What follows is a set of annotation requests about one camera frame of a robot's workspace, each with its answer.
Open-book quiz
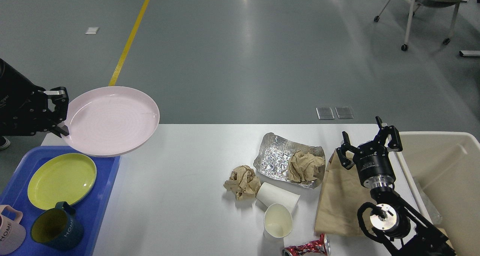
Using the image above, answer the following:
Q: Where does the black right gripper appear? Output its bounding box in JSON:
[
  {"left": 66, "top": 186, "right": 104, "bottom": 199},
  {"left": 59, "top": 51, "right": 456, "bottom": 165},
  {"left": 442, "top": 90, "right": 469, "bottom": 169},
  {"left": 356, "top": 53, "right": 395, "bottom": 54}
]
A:
[{"left": 336, "top": 116, "right": 403, "bottom": 189}]

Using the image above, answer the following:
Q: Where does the crumpled brown paper on foil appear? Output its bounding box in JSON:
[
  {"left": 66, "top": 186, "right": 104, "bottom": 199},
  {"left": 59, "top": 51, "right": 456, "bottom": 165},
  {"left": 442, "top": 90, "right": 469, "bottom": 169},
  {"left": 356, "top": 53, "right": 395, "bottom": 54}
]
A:
[{"left": 287, "top": 151, "right": 325, "bottom": 184}]

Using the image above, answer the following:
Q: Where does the right metal floor plate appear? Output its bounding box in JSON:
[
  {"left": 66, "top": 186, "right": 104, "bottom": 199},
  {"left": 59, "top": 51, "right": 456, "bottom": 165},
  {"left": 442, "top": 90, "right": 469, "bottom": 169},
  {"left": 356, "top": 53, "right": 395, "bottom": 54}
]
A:
[{"left": 335, "top": 107, "right": 354, "bottom": 119}]

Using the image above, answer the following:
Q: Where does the metal floor plate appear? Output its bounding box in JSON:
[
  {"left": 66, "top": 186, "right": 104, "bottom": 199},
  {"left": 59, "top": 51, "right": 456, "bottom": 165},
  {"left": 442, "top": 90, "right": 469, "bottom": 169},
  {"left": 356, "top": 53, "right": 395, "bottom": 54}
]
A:
[
  {"left": 316, "top": 107, "right": 335, "bottom": 120},
  {"left": 335, "top": 107, "right": 354, "bottom": 119}
]

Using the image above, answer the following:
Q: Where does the crushed red can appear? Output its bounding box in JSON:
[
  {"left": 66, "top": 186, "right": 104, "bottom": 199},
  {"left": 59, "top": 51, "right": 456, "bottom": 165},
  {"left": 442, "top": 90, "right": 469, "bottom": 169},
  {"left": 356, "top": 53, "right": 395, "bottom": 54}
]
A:
[{"left": 281, "top": 233, "right": 331, "bottom": 256}]

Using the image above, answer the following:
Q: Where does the yellow-green plate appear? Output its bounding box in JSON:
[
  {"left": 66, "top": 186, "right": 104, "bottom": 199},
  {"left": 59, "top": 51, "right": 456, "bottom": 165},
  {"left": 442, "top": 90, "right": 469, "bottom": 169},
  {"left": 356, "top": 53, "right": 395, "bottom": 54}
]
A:
[{"left": 27, "top": 153, "right": 97, "bottom": 210}]

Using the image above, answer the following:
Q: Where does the black sneaker lower left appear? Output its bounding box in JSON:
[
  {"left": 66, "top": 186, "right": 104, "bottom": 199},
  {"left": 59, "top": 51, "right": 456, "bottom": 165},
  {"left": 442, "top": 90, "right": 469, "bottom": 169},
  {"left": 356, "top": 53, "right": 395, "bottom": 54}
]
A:
[{"left": 0, "top": 136, "right": 11, "bottom": 151}]

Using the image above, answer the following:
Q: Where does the dark teal HOME mug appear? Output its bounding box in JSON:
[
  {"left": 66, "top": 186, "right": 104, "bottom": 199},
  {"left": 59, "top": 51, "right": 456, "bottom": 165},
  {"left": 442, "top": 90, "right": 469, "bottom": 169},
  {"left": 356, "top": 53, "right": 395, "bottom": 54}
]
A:
[{"left": 30, "top": 201, "right": 84, "bottom": 251}]

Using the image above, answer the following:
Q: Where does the crumpled brown paper ball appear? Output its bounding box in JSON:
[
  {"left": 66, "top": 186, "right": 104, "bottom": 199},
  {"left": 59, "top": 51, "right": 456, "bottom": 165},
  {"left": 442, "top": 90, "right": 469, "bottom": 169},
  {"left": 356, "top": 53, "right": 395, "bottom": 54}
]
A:
[{"left": 223, "top": 165, "right": 261, "bottom": 200}]

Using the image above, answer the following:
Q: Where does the blue plastic tray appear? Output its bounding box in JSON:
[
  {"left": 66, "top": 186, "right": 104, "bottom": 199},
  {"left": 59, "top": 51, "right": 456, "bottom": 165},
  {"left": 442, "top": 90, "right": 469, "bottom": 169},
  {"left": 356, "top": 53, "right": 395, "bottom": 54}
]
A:
[{"left": 0, "top": 146, "right": 120, "bottom": 256}]

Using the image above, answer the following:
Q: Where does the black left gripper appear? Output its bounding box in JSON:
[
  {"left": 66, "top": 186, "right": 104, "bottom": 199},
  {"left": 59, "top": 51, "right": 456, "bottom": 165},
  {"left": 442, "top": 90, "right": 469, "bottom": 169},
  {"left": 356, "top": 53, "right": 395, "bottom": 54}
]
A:
[{"left": 0, "top": 59, "right": 70, "bottom": 138}]

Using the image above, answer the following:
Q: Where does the grey bar on floor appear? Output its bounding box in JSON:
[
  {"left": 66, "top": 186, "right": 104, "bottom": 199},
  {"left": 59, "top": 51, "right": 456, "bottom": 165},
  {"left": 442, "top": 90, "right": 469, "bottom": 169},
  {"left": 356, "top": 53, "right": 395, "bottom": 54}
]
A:
[{"left": 459, "top": 50, "right": 480, "bottom": 58}]

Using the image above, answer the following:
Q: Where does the crumpled aluminium foil sheet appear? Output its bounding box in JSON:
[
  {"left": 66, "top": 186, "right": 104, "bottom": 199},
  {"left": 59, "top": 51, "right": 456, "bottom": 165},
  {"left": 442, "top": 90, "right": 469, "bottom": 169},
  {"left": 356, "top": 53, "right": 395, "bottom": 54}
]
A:
[{"left": 253, "top": 132, "right": 326, "bottom": 189}]

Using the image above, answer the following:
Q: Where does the beige plastic bin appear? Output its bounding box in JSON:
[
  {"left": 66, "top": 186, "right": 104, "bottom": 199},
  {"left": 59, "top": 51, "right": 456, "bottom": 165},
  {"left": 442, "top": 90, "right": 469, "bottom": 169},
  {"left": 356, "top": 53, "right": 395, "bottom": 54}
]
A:
[{"left": 400, "top": 132, "right": 480, "bottom": 256}]

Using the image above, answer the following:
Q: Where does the white paper cup lying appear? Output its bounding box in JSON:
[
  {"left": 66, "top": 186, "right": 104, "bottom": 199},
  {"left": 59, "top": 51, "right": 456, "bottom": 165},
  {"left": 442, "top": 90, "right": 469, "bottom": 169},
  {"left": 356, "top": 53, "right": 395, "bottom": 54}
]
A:
[{"left": 256, "top": 182, "right": 300, "bottom": 214}]

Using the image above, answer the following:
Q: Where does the brown paper bag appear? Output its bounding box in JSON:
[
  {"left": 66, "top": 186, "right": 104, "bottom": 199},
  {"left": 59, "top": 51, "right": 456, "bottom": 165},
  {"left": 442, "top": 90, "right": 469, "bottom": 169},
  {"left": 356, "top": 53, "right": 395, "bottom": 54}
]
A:
[{"left": 313, "top": 151, "right": 374, "bottom": 237}]

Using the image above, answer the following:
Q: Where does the left metal floor plate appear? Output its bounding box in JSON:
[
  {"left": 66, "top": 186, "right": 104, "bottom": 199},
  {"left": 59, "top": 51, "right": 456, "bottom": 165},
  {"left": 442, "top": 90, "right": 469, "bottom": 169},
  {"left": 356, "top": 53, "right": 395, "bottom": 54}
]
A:
[{"left": 316, "top": 107, "right": 335, "bottom": 120}]

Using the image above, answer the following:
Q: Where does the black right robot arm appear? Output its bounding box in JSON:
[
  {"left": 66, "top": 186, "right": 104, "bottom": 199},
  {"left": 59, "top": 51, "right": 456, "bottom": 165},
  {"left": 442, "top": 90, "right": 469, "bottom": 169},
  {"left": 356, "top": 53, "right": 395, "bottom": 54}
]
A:
[{"left": 336, "top": 116, "right": 456, "bottom": 256}]

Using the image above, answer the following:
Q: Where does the pink HOME mug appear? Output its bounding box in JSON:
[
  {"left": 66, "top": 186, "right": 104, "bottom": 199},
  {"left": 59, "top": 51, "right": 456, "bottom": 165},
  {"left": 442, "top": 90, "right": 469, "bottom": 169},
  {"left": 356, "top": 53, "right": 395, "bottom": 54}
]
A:
[{"left": 0, "top": 205, "right": 26, "bottom": 256}]

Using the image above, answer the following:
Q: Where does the pink plate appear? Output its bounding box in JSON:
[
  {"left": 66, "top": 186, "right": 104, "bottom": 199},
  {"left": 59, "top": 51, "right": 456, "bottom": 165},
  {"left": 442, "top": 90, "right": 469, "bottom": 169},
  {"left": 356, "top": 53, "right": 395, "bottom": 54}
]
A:
[{"left": 62, "top": 86, "right": 161, "bottom": 157}]

